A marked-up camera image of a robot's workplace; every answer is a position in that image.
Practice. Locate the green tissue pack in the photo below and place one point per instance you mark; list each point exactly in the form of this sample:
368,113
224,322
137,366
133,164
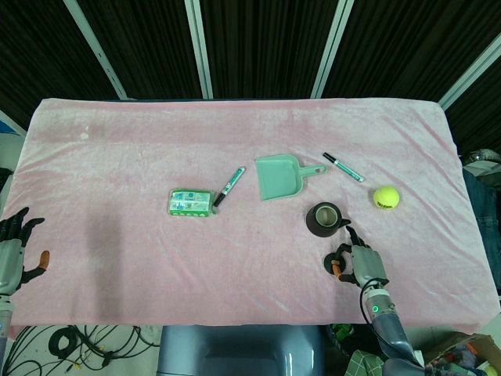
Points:
189,203

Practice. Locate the yellow tennis ball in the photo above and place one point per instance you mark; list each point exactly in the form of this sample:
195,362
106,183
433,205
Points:
386,197

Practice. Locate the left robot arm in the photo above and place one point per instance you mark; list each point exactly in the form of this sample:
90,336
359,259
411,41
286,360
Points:
3,313

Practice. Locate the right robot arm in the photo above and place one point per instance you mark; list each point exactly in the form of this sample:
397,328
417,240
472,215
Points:
387,325

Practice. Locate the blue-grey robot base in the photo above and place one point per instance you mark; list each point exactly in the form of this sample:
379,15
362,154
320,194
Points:
235,352

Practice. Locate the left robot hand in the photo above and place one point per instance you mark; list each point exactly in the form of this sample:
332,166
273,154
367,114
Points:
8,258

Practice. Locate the green marker with black cap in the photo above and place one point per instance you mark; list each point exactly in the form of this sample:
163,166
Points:
346,169
231,185

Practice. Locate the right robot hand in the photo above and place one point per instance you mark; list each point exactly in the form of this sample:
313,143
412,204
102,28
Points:
368,264

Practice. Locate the green checked cloth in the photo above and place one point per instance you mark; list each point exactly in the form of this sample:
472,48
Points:
364,362

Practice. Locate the white aluminium frame bar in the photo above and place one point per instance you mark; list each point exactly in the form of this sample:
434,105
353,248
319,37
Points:
199,47
96,49
332,49
469,68

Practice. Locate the green plastic dustpan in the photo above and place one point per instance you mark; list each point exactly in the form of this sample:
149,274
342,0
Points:
278,176

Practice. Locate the brown cardboard box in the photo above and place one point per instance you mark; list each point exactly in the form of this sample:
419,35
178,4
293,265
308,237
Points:
458,348

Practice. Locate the blue denim garment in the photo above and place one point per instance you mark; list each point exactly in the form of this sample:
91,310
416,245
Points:
479,203

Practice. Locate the pink plush table cloth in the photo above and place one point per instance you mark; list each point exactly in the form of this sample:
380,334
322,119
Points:
156,149

